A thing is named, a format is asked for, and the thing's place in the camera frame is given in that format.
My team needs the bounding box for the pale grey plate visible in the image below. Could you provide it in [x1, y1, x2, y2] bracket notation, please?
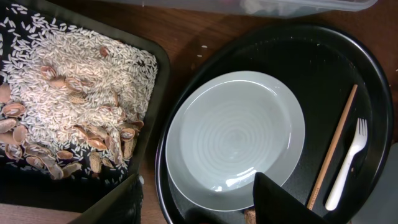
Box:
[165, 71, 305, 212]

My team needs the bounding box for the wooden chopstick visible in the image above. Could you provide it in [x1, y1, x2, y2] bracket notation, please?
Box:
[307, 84, 358, 210]

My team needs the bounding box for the rectangular black tray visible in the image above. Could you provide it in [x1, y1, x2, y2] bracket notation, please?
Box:
[1, 1, 170, 212]

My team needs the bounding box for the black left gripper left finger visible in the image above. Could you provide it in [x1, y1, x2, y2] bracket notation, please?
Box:
[69, 174, 144, 224]

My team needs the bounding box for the pile of rice and shells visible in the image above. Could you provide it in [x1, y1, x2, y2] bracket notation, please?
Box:
[1, 1, 158, 185]

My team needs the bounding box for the clear plastic waste bin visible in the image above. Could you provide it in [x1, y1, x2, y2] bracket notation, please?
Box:
[105, 0, 377, 19]

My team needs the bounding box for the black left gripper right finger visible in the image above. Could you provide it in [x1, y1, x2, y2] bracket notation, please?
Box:
[253, 172, 328, 224]

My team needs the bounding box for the white plastic fork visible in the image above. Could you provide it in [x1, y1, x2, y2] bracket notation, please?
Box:
[325, 118, 368, 211]

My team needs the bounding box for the round black tray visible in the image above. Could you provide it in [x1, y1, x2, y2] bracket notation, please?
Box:
[155, 24, 394, 223]

